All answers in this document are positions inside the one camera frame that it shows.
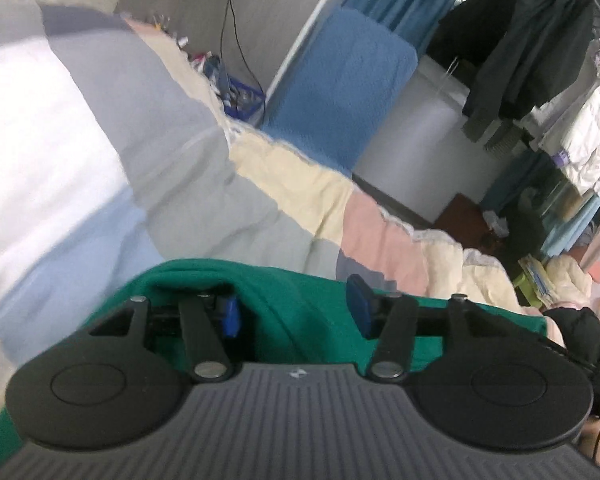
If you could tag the dark grey hanging jacket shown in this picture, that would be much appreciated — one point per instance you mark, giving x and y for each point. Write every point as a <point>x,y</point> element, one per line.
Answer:
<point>530,50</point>

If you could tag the brown wooden box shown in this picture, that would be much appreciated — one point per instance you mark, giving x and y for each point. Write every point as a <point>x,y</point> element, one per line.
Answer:
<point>460,215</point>

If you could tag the green sweatshirt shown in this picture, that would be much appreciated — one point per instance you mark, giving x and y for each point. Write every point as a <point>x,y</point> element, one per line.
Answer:
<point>290,305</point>

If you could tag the white hanging jacket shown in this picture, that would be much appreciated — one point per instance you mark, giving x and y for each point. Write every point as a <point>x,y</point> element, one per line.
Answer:
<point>590,130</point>

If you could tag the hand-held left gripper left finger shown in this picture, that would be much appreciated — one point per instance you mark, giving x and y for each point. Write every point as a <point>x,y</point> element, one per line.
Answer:
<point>228,316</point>

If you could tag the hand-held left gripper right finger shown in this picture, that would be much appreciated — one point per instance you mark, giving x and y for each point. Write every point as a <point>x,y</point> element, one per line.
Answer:
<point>360,310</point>

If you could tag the green plastic stool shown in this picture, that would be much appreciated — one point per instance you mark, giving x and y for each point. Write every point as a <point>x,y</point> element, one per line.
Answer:
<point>522,280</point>

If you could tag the blue fleece towel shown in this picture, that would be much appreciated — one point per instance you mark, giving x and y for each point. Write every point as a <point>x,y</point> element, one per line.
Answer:
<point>340,85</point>

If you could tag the white metal pole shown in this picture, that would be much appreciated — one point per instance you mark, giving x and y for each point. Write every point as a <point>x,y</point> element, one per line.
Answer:
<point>305,30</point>

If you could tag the black hanging jacket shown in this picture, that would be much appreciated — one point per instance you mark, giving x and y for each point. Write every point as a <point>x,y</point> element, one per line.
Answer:
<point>470,25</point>

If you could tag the pastel patchwork quilt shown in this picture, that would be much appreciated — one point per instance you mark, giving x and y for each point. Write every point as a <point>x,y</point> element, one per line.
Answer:
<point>80,135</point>

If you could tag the white storage box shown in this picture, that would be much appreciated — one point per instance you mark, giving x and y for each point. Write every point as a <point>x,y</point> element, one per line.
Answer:
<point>415,135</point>

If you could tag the blue plastic crate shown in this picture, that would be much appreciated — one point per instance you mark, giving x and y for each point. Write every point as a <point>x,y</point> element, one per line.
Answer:
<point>245,105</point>

